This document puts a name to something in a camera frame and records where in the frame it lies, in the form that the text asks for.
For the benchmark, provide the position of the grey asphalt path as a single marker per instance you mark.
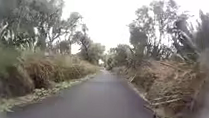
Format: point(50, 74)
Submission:
point(101, 101)

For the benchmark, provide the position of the row of trees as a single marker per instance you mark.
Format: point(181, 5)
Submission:
point(44, 19)
point(150, 30)

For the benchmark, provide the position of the dry grass bank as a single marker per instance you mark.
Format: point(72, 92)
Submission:
point(165, 80)
point(42, 71)

